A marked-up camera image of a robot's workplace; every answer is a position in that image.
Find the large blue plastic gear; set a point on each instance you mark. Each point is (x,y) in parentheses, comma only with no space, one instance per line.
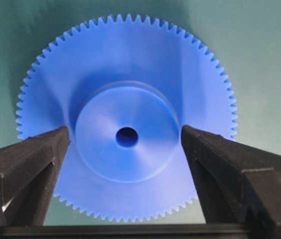
(124,87)

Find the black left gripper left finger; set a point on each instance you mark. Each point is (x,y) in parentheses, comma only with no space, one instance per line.
(28,174)

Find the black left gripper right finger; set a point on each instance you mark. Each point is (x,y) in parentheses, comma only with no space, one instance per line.
(235,183)

